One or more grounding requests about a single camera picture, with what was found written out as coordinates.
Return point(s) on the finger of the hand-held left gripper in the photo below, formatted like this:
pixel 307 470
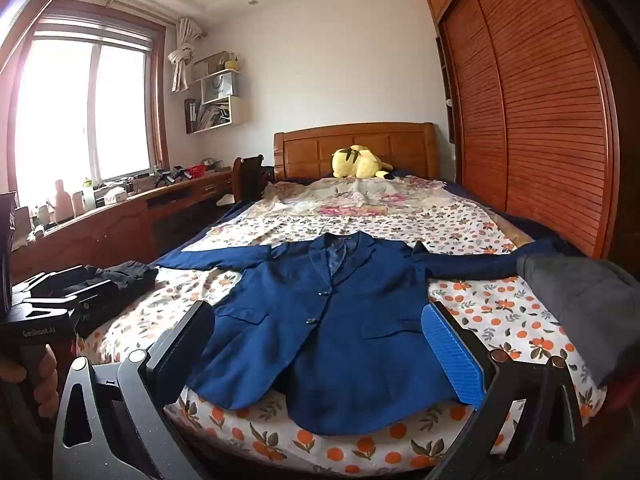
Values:
pixel 65 276
pixel 87 297

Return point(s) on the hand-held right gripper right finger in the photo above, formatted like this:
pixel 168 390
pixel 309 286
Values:
pixel 450 355

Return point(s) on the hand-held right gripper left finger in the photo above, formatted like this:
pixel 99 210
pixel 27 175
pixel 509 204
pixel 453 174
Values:
pixel 182 345

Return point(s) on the blue blazer jacket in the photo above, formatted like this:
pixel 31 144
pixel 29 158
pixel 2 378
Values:
pixel 340 340

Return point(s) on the black folded clothes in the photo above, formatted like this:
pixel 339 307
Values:
pixel 120 285

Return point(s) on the person's left hand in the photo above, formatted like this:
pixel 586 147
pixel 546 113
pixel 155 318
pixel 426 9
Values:
pixel 47 380

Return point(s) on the long wooden desk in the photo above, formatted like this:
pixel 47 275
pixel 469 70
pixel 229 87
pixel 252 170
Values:
pixel 115 230

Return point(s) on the wooden bed with orange-print sheet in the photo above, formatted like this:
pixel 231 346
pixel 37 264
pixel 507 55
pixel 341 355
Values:
pixel 505 310

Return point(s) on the white bottle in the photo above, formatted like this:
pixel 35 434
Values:
pixel 89 197

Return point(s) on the white tissue box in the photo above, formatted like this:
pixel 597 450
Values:
pixel 114 195

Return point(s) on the grey cloth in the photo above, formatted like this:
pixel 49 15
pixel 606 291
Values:
pixel 580 305

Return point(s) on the wooden framed window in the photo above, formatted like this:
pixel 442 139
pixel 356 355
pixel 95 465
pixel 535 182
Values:
pixel 85 110

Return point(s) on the red basket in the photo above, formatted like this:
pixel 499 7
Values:
pixel 197 170

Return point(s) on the floral blanket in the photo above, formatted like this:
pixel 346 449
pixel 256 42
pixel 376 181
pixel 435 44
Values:
pixel 370 200

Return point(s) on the wooden chair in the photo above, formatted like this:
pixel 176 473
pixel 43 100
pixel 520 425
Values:
pixel 247 177

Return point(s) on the row of books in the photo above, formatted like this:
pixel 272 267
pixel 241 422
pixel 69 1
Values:
pixel 207 117

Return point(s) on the yellow plush toy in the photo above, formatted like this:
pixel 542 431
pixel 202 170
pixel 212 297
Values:
pixel 357 162

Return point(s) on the white paper bag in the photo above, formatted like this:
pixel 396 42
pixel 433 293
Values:
pixel 221 85

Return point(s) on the tied beige curtain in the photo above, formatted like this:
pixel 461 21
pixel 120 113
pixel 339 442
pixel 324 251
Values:
pixel 182 55

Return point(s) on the wooden louvred wardrobe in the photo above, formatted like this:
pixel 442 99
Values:
pixel 530 110

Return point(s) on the curtain rod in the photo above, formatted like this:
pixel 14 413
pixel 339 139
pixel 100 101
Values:
pixel 135 10

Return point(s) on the white wall shelf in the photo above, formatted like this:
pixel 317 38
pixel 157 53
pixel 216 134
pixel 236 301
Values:
pixel 220 105

